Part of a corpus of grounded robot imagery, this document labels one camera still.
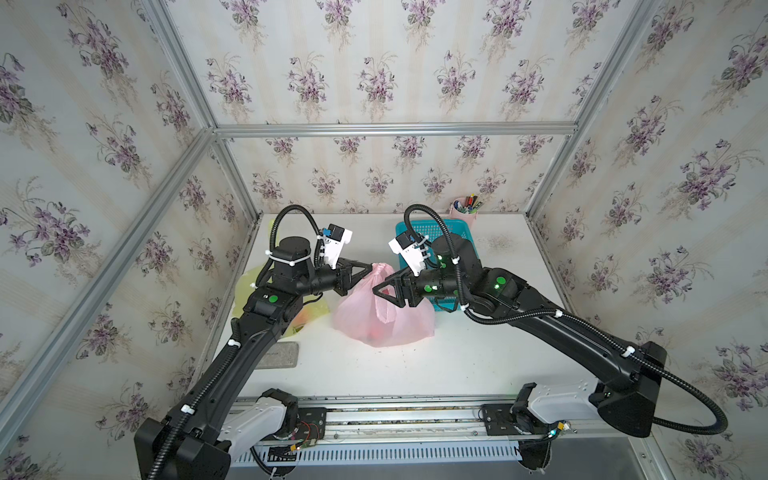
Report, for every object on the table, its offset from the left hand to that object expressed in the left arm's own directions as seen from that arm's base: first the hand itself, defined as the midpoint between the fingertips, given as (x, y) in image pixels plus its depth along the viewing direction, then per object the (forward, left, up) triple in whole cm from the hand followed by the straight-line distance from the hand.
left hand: (371, 268), depth 68 cm
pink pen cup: (+39, -32, -18) cm, 53 cm away
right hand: (-5, -3, +1) cm, 6 cm away
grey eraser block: (-11, +26, -27) cm, 39 cm away
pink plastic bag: (-7, +1, -10) cm, 13 cm away
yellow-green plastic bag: (+1, +19, -26) cm, 32 cm away
